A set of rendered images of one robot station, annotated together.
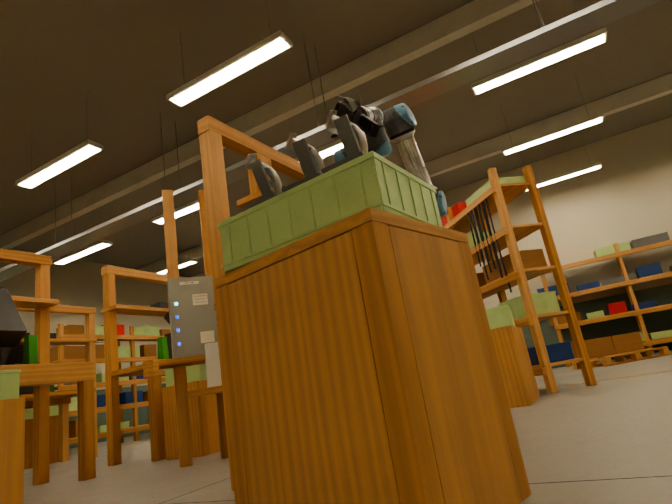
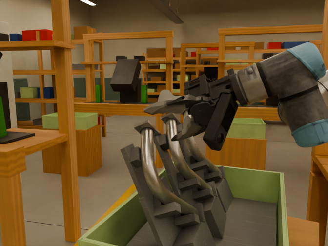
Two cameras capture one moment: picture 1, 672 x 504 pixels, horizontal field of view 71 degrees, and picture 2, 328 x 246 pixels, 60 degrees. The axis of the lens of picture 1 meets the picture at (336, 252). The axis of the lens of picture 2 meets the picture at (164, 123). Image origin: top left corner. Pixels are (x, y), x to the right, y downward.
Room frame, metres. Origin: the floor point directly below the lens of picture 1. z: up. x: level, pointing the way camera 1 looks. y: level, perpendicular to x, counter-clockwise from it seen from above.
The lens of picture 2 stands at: (1.20, -0.72, 1.30)
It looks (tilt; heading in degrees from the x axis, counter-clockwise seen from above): 9 degrees down; 78
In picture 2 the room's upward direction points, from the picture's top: straight up
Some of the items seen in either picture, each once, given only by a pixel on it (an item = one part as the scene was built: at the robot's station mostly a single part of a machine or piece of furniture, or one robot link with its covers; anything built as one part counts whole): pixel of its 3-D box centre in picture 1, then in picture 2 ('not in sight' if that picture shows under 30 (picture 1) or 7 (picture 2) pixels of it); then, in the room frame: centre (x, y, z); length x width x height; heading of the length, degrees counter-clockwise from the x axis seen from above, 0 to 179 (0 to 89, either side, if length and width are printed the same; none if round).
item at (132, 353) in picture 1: (122, 382); not in sight; (9.42, 4.56, 1.12); 3.22 x 0.55 x 2.23; 154
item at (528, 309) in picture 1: (481, 291); not in sight; (5.77, -1.67, 1.19); 2.30 x 0.55 x 2.39; 15
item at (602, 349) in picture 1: (616, 349); not in sight; (8.19, -4.33, 0.22); 1.20 x 0.80 x 0.44; 104
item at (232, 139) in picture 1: (285, 165); not in sight; (2.98, 0.24, 1.89); 1.50 x 0.09 x 0.09; 150
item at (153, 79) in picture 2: not in sight; (181, 81); (4.10, 9.84, 1.11); 3.01 x 0.54 x 2.23; 154
